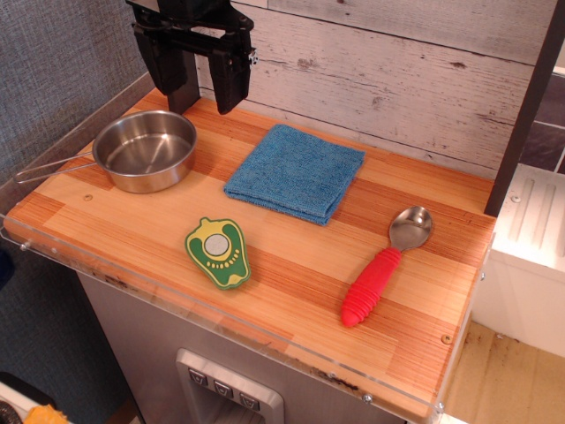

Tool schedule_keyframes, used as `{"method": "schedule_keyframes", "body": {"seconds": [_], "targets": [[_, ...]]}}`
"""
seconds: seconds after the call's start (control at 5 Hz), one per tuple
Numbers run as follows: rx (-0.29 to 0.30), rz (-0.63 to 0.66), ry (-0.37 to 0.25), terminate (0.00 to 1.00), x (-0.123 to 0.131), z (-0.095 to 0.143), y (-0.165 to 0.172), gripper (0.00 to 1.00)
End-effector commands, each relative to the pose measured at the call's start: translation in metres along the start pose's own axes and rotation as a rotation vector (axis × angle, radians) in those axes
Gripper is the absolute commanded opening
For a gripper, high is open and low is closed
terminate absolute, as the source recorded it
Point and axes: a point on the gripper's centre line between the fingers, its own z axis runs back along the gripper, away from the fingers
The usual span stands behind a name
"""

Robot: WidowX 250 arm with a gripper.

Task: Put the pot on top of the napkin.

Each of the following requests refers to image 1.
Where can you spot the small steel pot with handle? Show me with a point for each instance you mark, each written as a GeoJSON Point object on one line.
{"type": "Point", "coordinates": [144, 152]}

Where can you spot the grey toy fridge cabinet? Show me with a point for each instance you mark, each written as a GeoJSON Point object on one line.
{"type": "Point", "coordinates": [145, 337]}

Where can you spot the dark left shelf post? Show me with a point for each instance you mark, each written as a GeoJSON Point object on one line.
{"type": "Point", "coordinates": [187, 91]}

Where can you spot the folded blue cloth napkin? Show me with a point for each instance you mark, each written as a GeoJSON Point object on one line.
{"type": "Point", "coordinates": [296, 173]}

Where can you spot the clear acrylic table edge guard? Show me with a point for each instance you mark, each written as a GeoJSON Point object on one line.
{"type": "Point", "coordinates": [289, 309]}

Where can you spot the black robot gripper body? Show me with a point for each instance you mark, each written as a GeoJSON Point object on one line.
{"type": "Point", "coordinates": [200, 27]}

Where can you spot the dark right shelf post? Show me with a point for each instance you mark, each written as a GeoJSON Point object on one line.
{"type": "Point", "coordinates": [540, 77]}

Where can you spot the spoon with red handle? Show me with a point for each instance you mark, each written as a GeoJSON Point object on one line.
{"type": "Point", "coordinates": [409, 230]}

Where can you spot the green toy bell pepper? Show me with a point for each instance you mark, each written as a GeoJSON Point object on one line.
{"type": "Point", "coordinates": [218, 249]}

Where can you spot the white toy sink unit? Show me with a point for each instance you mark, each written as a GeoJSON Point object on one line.
{"type": "Point", "coordinates": [521, 290]}

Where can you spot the silver ice dispenser panel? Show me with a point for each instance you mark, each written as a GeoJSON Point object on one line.
{"type": "Point", "coordinates": [216, 394]}

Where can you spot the dark shelf post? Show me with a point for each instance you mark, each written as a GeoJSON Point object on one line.
{"type": "Point", "coordinates": [187, 91]}
{"type": "Point", "coordinates": [540, 77]}

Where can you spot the yellow toy object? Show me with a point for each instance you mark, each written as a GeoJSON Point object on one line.
{"type": "Point", "coordinates": [45, 414]}

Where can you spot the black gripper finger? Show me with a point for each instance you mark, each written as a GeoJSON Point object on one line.
{"type": "Point", "coordinates": [164, 61]}
{"type": "Point", "coordinates": [230, 71]}

